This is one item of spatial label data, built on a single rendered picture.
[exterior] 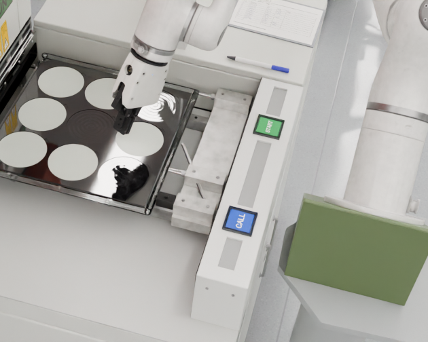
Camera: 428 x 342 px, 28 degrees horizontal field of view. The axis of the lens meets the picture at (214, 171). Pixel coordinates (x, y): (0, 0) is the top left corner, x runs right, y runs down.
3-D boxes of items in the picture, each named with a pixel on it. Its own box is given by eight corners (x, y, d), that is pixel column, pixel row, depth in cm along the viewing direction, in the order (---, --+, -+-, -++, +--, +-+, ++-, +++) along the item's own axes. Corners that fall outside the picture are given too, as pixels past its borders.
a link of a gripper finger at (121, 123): (126, 108, 164) (115, 137, 167) (136, 106, 167) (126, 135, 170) (115, 100, 165) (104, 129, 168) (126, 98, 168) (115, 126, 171)
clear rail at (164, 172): (143, 216, 165) (143, 211, 164) (193, 91, 190) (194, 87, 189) (149, 218, 165) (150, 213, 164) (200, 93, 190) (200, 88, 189)
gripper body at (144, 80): (148, 62, 157) (128, 113, 162) (181, 58, 165) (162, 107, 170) (120, 42, 160) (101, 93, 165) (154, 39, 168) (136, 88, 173)
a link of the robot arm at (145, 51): (155, 53, 156) (149, 67, 157) (184, 50, 163) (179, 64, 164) (123, 30, 159) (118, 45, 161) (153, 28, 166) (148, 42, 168)
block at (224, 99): (212, 106, 189) (214, 96, 187) (217, 96, 191) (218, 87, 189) (248, 115, 188) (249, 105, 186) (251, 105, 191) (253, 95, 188)
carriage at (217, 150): (170, 226, 169) (171, 216, 167) (215, 106, 194) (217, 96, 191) (209, 235, 168) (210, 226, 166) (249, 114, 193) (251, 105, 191)
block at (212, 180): (183, 184, 173) (184, 174, 171) (187, 172, 175) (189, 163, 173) (221, 194, 172) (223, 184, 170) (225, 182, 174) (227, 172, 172)
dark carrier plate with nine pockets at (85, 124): (-21, 165, 170) (-22, 163, 169) (45, 58, 192) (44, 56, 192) (144, 207, 166) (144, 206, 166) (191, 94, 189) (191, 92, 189)
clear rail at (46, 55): (41, 59, 193) (40, 54, 192) (43, 55, 194) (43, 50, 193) (198, 97, 189) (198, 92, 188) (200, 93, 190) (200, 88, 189)
